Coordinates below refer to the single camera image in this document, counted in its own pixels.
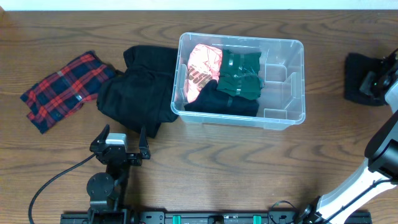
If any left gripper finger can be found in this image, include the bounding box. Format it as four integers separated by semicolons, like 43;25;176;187
96;124;110;144
139;126;151;160

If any black cloth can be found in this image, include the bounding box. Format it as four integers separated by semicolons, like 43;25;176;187
344;53;385;106

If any large black garment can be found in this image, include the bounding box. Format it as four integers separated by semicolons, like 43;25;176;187
96;45;178;138

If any red plaid cloth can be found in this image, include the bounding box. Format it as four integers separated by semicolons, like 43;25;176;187
21;51;116;134

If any dark navy garment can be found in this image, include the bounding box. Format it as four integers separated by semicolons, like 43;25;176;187
184;80;259;117

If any pink printed shirt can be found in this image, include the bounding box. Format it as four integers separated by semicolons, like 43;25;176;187
187;44;223;103

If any clear plastic storage bin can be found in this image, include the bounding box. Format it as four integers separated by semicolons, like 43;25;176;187
170;32;306;130

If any dark green cloth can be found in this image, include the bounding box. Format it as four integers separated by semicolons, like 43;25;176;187
217;50;262;100

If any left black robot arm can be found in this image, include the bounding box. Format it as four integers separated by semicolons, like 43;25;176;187
86;124;150;213

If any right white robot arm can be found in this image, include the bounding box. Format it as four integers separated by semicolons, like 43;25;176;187
295;50;397;223

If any left black cable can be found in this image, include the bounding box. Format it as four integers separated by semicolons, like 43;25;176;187
27;152;98;224

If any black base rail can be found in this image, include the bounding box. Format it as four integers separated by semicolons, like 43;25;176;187
60;210;373;224

